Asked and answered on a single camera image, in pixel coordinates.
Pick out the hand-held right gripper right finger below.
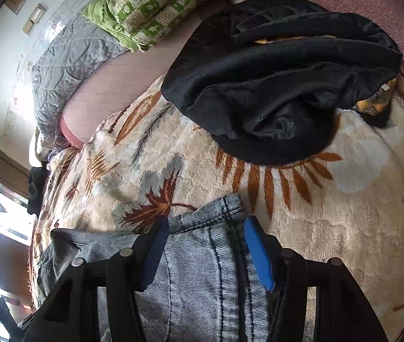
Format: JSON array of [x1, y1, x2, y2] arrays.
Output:
[[243, 217, 389, 342]]

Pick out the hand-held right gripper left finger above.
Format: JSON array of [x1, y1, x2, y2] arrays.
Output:
[[20, 217, 170, 342]]

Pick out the grey denim pants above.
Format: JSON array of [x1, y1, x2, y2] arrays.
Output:
[[38, 193, 284, 342]]

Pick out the leaf-print fleece blanket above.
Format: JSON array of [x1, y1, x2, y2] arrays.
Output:
[[27, 75, 404, 342]]

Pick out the black cloth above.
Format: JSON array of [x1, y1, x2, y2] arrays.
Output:
[[27, 166, 51, 216]]

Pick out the pink bed sheet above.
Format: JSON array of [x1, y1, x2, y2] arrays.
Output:
[[60, 7, 238, 148]]

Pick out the black garment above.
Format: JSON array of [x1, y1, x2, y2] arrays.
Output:
[[161, 0, 403, 166]]

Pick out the brown patterned cloth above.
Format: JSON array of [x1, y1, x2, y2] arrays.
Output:
[[353, 78, 398, 116]]

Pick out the grey quilted blanket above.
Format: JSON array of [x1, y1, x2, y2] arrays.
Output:
[[30, 18, 128, 139]]

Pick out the green printed quilt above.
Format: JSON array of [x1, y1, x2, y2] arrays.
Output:
[[82, 0, 229, 52]]

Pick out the beige wall switch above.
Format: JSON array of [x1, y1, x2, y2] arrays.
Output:
[[22, 3, 48, 36]]

